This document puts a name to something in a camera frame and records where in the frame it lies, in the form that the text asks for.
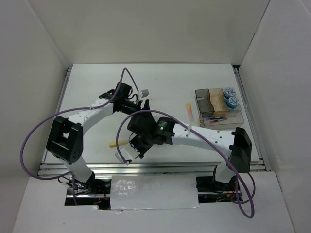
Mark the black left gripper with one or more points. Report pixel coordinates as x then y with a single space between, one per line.
146 106

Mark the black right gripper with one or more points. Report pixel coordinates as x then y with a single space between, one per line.
133 144

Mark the yellow highlighter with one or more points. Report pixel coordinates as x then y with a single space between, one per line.
120 143

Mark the red gel pen horizontal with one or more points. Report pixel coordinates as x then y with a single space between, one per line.
217 121

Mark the blue gel pen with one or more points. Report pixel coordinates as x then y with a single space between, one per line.
214 118

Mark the blue white glue jar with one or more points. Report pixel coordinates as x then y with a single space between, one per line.
229 92

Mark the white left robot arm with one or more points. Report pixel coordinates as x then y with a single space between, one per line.
65 140

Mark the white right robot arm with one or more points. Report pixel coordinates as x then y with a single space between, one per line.
235 146

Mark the orange pink highlighter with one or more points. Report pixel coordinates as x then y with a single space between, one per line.
189 111

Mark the white front cover plate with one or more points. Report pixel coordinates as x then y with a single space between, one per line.
154 192

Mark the smoky plastic desk organizer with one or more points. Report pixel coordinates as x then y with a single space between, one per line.
212 103

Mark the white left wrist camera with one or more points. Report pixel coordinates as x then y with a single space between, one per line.
143 93

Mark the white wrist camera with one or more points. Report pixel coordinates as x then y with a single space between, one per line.
143 93
127 154

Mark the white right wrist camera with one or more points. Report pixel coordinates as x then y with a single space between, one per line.
127 154

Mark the aluminium table edge rail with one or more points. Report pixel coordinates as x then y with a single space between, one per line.
142 168

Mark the right side aluminium rail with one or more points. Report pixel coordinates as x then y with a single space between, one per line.
258 143

